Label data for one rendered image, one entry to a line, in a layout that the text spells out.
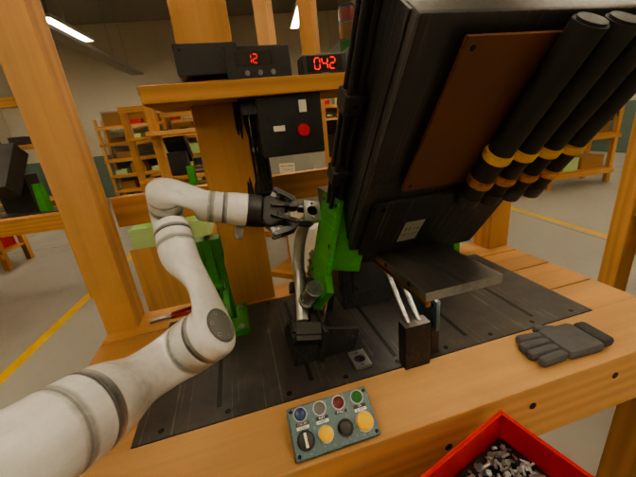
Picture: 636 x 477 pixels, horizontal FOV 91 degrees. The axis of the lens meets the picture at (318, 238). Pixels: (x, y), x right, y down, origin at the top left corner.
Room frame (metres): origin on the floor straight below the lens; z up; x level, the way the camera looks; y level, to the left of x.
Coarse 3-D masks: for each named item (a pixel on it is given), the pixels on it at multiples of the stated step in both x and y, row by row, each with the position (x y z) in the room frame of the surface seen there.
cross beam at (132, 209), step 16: (272, 176) 1.05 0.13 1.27; (288, 176) 1.06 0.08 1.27; (304, 176) 1.07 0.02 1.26; (320, 176) 1.08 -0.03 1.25; (144, 192) 0.99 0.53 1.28; (288, 192) 1.06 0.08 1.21; (304, 192) 1.07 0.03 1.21; (128, 208) 0.94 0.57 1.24; (144, 208) 0.95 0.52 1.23; (128, 224) 0.94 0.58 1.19
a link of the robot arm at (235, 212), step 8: (224, 192) 0.69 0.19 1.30; (232, 192) 0.69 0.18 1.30; (224, 200) 0.66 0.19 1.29; (232, 200) 0.67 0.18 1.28; (240, 200) 0.67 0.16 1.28; (248, 200) 0.68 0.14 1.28; (224, 208) 0.66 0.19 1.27; (232, 208) 0.66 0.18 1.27; (240, 208) 0.66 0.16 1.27; (224, 216) 0.66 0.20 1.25; (232, 216) 0.66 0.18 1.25; (240, 216) 0.66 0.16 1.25; (232, 224) 0.68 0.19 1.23; (240, 224) 0.67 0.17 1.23; (240, 232) 0.70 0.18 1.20
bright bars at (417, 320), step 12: (396, 288) 0.61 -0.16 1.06; (396, 300) 0.59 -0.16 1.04; (408, 300) 0.59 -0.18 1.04; (408, 324) 0.55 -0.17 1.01; (420, 324) 0.54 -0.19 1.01; (408, 336) 0.53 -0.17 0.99; (420, 336) 0.54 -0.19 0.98; (408, 348) 0.53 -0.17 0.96; (420, 348) 0.54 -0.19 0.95; (408, 360) 0.53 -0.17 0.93; (420, 360) 0.54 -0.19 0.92
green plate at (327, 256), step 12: (324, 192) 0.72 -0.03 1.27; (324, 204) 0.70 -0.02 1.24; (336, 204) 0.62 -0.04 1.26; (324, 216) 0.69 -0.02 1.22; (336, 216) 0.61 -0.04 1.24; (324, 228) 0.67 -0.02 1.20; (336, 228) 0.61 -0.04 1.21; (324, 240) 0.66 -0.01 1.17; (336, 240) 0.61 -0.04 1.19; (324, 252) 0.64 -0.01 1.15; (336, 252) 0.62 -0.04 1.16; (348, 252) 0.63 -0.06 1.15; (312, 264) 0.71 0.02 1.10; (324, 264) 0.63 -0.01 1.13; (336, 264) 0.62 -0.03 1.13; (348, 264) 0.63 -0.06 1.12; (360, 264) 0.63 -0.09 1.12
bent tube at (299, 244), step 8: (304, 200) 0.73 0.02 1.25; (304, 208) 0.71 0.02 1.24; (312, 208) 0.73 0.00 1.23; (304, 216) 0.70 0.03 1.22; (312, 216) 0.70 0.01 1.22; (320, 216) 0.71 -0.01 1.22; (296, 232) 0.77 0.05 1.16; (304, 232) 0.76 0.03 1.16; (296, 240) 0.77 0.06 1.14; (304, 240) 0.77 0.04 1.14; (296, 248) 0.76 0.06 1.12; (304, 248) 0.77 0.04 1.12; (296, 256) 0.75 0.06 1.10; (304, 256) 0.77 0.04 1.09; (296, 264) 0.74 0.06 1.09; (304, 264) 0.75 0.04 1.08; (296, 272) 0.72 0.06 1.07; (304, 272) 0.73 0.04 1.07; (296, 280) 0.71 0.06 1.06; (304, 280) 0.71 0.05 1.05; (296, 288) 0.69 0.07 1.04; (304, 288) 0.69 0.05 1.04; (296, 296) 0.67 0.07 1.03; (296, 304) 0.66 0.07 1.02; (296, 312) 0.65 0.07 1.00; (304, 312) 0.64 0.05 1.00; (296, 320) 0.64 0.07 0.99; (304, 320) 0.65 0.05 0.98
